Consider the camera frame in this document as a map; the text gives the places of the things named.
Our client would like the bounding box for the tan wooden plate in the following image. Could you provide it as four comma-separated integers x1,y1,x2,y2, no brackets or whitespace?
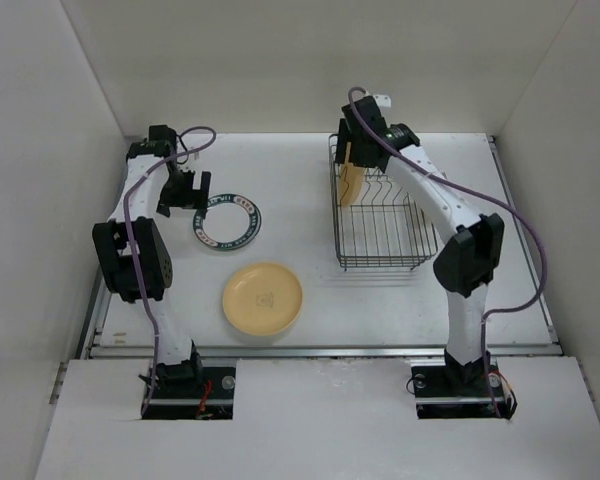
339,142,366,207

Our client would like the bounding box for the green rimmed lettered plate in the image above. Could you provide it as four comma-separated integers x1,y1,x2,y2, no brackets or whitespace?
192,193,262,252

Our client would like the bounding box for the tan rimmed patterned plate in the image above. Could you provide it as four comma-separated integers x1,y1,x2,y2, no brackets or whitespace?
222,262,304,337

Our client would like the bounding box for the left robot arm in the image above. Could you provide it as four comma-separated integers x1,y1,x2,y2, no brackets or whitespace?
92,125,211,398

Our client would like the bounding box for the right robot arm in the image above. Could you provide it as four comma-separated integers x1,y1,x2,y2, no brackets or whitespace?
336,87,504,396

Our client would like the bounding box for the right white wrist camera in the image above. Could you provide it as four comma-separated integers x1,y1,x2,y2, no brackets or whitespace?
369,94,392,109

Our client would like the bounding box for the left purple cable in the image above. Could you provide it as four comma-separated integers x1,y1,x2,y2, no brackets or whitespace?
122,125,217,416

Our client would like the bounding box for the purple cable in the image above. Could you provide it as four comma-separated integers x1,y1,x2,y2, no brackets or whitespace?
347,87,549,419
122,125,217,416

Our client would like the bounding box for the black wire dish rack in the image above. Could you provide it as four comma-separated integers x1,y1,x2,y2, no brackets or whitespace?
328,134,438,270

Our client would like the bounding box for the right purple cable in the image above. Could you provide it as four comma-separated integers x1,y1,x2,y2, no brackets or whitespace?
347,87,549,419

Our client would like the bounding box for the aluminium right rail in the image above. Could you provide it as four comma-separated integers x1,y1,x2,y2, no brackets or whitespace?
487,135,560,345

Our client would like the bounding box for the aluminium front rail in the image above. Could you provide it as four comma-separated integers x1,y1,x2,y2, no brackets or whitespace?
83,343,563,359

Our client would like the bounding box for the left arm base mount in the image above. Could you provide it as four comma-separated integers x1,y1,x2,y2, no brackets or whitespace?
140,364,237,421

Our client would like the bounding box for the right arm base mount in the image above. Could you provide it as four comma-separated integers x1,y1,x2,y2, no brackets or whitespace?
405,364,518,420

